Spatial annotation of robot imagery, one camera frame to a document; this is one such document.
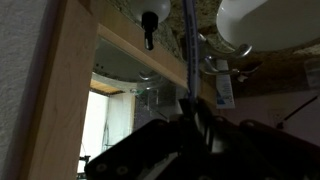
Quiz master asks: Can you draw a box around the white tapered bottle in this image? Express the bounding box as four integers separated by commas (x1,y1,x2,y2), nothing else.
214,59,236,110

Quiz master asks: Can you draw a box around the black power cable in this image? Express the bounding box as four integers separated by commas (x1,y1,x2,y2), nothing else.
275,94,319,130

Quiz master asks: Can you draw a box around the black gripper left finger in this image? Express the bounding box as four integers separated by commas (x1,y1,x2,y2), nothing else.
84,98,202,180

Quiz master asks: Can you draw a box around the white oval sink basin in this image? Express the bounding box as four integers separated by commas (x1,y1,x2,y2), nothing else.
215,0,320,53

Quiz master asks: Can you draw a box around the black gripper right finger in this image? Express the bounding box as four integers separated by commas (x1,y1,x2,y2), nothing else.
196,99,320,180

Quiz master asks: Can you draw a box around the wood framed mirror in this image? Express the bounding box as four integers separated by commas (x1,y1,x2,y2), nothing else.
19,0,219,180

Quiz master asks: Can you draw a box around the blue white toothbrush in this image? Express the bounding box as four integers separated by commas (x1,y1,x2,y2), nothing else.
181,0,203,101

